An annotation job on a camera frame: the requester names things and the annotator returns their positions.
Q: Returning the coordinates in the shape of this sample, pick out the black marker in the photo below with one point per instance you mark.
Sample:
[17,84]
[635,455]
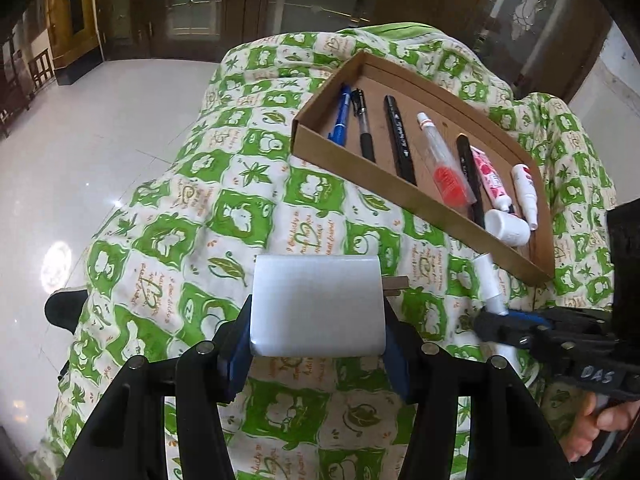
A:
[400,140]
[470,175]

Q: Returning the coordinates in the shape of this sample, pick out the golden wooden door frame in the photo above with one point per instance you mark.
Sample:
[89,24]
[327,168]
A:
[75,10]

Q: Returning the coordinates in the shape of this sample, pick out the black gel pen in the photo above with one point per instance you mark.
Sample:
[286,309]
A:
[364,132]

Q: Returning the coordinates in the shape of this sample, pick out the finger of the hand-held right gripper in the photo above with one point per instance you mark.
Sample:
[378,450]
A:
[527,316]
[500,331]

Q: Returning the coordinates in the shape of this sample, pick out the clear tube with red end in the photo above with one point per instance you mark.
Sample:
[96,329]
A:
[445,165]

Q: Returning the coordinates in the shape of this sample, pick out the slim white labelled bottle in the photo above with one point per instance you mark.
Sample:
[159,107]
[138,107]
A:
[487,282]

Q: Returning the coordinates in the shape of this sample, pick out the wooden chair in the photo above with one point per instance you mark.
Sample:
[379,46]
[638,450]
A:
[40,70]

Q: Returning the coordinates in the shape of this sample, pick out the green printed blanket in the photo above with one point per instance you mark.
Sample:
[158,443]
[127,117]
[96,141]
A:
[200,210]

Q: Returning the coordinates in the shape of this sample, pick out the white bottle with red print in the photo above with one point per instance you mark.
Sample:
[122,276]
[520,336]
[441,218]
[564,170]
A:
[525,190]

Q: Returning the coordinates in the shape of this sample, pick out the white charger adapter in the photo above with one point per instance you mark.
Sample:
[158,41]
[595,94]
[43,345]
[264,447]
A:
[315,305]

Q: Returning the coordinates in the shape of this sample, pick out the pink tube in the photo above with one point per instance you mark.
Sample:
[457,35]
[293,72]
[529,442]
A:
[492,175]

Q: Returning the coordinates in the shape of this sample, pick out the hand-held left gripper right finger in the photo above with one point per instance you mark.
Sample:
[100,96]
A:
[397,360]

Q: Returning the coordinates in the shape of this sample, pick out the blue pen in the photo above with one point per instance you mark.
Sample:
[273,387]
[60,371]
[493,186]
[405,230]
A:
[340,115]

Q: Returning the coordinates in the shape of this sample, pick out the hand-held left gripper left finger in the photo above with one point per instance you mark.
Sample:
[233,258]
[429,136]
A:
[237,355]

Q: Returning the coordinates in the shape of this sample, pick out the black object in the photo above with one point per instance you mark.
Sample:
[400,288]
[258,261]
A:
[65,310]

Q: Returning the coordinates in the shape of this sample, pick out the small white bottle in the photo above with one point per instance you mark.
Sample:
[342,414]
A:
[507,227]

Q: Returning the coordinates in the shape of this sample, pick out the brown cardboard tray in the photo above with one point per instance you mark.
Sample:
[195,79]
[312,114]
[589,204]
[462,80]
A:
[500,125]

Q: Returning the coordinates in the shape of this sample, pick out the person's right hand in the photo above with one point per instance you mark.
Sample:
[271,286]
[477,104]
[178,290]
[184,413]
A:
[590,435]

